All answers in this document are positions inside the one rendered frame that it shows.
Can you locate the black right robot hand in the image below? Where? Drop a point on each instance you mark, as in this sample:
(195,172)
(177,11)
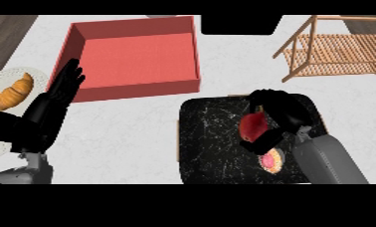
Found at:
(283,111)

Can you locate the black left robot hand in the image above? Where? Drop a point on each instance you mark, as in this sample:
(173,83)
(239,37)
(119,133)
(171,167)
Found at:
(46,111)

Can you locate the red pear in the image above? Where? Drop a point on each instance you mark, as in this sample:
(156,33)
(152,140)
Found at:
(252,126)

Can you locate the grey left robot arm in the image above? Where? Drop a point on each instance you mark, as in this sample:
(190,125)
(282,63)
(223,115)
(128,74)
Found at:
(30,169)

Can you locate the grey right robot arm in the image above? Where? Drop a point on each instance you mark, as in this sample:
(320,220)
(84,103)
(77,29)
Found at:
(324,159)

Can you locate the black marble tray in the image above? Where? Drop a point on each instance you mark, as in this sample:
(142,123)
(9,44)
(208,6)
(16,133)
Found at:
(220,144)

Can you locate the wooden tiered shelf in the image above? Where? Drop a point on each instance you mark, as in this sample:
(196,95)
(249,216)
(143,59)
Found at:
(332,51)

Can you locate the golden croissant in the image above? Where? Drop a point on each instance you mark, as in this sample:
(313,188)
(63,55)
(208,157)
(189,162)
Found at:
(16,91)

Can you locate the white plate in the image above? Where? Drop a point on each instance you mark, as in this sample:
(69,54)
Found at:
(37,78)

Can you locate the pink halved fruit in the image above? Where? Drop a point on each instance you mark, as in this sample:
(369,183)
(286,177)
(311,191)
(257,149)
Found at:
(271,161)

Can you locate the red square box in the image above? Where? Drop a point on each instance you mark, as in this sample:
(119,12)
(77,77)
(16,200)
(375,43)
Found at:
(139,56)

